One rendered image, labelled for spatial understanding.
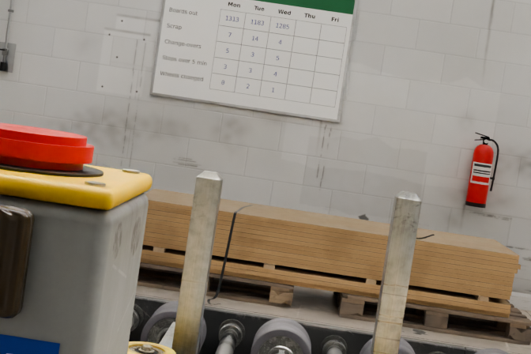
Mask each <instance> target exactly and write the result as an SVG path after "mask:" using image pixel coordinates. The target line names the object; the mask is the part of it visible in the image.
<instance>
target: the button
mask: <svg viewBox="0 0 531 354"><path fill-rule="evenodd" d="M93 151H94V146H93V145H90V144H87V137H86V136H83V135H80V134H73V133H68V132H64V131H59V130H50V129H44V128H39V127H33V126H22V125H15V124H8V123H0V164H8V165H14V166H20V167H27V168H40V169H49V170H60V171H80V170H83V166H84V164H90V163H92V157H93Z"/></svg>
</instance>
